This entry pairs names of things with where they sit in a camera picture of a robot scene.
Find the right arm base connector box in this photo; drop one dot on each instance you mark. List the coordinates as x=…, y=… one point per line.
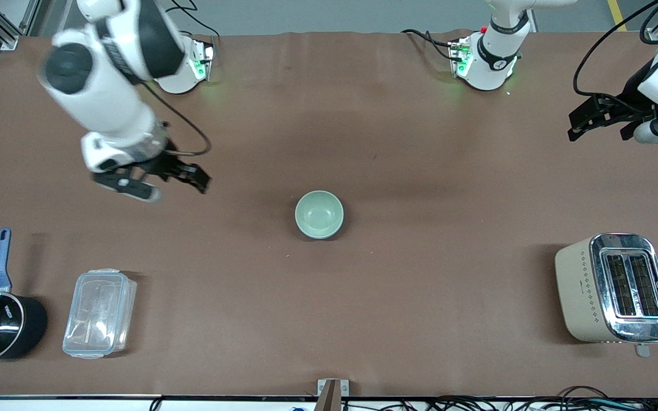
x=202, y=60

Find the metal table bracket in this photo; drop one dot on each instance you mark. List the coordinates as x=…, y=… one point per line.
x=332, y=391

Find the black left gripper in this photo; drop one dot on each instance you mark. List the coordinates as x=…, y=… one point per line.
x=633, y=94

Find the brown table mat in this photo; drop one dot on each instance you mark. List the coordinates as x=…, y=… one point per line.
x=329, y=314

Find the beige chrome toaster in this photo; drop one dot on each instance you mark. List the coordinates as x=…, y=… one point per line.
x=583, y=291

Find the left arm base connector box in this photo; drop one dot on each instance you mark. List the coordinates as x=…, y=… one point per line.
x=459, y=57

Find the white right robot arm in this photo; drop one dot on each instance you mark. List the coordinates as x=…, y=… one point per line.
x=106, y=97

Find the green bowl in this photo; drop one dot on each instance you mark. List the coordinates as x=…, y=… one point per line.
x=319, y=214

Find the clear plastic food container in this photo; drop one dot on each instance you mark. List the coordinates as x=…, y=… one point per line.
x=99, y=314

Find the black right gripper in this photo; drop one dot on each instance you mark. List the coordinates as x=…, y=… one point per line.
x=164, y=164

